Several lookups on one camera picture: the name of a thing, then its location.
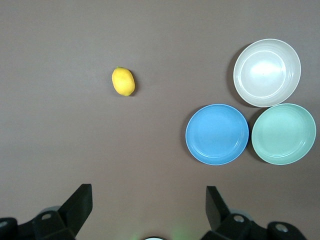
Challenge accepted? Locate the beige round plate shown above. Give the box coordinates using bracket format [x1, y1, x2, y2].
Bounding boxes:
[233, 38, 302, 108]

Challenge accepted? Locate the blue round plate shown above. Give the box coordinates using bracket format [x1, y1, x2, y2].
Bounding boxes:
[185, 103, 250, 166]

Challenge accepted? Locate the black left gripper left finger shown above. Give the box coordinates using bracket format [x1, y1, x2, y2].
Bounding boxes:
[0, 183, 93, 240]

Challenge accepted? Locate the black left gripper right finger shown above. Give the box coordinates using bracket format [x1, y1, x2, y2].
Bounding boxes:
[199, 185, 308, 240]

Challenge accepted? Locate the yellow lemon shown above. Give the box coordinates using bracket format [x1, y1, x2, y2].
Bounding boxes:
[111, 65, 136, 97]

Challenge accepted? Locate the green round plate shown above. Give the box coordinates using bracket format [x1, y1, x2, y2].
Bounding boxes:
[251, 103, 317, 166]

